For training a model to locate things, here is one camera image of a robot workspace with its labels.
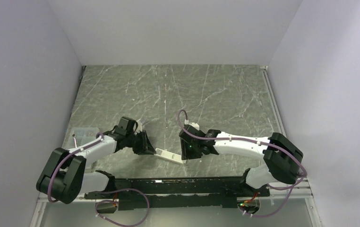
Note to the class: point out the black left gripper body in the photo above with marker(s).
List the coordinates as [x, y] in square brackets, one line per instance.
[136, 140]

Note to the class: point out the clear plastic storage box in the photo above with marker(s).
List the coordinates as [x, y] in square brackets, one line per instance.
[83, 135]

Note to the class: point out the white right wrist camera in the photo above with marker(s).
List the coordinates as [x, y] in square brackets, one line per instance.
[194, 125]

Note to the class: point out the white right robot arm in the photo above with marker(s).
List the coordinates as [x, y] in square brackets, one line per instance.
[281, 159]

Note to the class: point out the white remote control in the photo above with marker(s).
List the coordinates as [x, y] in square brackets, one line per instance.
[170, 156]

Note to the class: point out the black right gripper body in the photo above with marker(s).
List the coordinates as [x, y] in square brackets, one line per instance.
[190, 151]

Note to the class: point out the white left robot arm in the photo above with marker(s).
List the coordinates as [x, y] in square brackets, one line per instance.
[64, 175]

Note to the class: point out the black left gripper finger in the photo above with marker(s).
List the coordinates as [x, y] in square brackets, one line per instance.
[141, 150]
[145, 142]

